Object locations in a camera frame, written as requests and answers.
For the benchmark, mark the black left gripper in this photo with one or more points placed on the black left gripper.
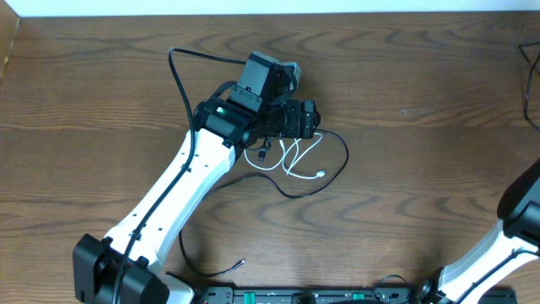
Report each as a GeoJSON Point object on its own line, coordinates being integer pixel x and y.
{"type": "Point", "coordinates": [302, 120]}

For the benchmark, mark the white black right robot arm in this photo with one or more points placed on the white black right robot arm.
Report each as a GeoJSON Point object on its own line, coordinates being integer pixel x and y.
{"type": "Point", "coordinates": [511, 243]}

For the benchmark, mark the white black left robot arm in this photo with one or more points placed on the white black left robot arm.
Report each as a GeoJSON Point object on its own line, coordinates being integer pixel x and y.
{"type": "Point", "coordinates": [125, 266]}

